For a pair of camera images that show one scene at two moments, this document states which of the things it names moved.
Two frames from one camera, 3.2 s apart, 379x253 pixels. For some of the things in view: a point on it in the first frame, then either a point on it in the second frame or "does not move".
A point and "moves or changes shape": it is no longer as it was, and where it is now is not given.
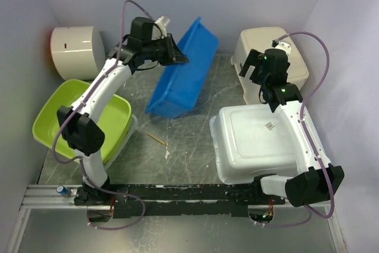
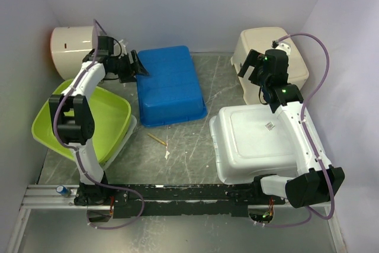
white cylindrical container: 79,52 does not move
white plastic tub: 249,141 does not move
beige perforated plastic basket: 259,39 does not move
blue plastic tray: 179,89 moves or changes shape
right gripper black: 255,58 does not move
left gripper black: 176,55 -> 140,69
